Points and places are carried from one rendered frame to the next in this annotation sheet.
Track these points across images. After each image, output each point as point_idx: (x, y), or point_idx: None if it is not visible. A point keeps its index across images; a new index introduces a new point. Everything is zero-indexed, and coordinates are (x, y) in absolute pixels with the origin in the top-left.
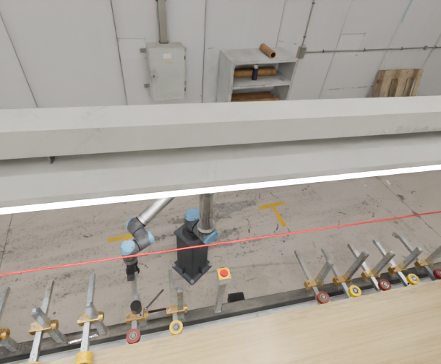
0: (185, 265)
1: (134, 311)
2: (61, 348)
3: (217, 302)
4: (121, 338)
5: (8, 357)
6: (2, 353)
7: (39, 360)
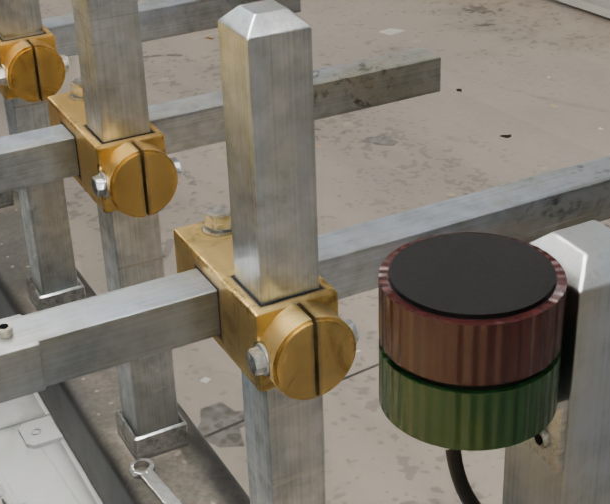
0: None
1: (383, 312)
2: (109, 473)
3: None
4: None
5: (12, 293)
6: (27, 269)
7: (38, 449)
